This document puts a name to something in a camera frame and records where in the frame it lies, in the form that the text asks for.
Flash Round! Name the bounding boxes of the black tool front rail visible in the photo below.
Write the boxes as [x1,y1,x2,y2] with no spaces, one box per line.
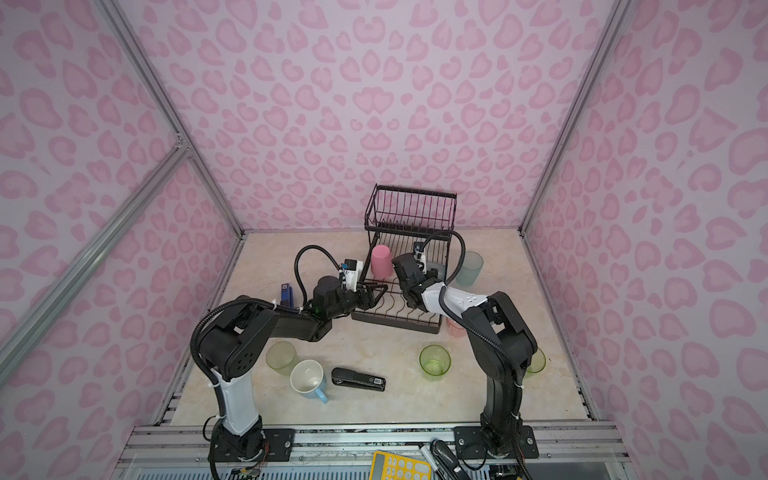
[429,439,470,480]

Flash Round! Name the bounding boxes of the white mug blue handle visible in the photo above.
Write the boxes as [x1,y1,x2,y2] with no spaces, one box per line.
[289,359,329,404]

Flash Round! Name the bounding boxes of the green cup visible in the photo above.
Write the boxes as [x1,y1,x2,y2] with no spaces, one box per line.
[419,344,452,381]
[526,348,547,375]
[266,341,299,376]

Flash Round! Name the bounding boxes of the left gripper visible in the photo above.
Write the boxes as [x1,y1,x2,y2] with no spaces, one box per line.
[327,281,387,322]

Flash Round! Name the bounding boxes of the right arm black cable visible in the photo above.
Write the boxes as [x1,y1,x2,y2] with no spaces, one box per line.
[419,230,535,480]

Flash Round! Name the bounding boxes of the yellow calculator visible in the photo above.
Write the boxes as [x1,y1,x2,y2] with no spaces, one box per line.
[368,451,433,480]

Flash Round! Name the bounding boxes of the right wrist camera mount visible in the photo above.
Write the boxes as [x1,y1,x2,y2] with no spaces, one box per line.
[413,241,428,271]

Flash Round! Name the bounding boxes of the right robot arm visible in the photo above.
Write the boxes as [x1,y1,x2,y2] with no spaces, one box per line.
[392,254,538,458]

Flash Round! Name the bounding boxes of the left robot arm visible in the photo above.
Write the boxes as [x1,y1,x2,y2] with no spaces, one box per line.
[190,276,389,463]

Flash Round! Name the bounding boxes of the clear pink plastic cup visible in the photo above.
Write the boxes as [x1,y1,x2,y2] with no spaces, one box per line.
[444,318,467,338]

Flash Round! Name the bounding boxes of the black stapler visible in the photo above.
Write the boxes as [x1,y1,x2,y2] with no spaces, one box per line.
[331,367,386,392]

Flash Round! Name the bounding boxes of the blue black marker tool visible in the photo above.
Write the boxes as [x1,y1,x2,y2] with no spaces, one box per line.
[280,283,294,308]

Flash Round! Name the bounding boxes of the opaque pink plastic cup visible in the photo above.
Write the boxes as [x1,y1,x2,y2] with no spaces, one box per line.
[370,244,394,280]

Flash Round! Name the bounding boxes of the teal textured cup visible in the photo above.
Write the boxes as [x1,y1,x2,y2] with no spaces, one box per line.
[455,251,484,287]
[426,262,447,281]

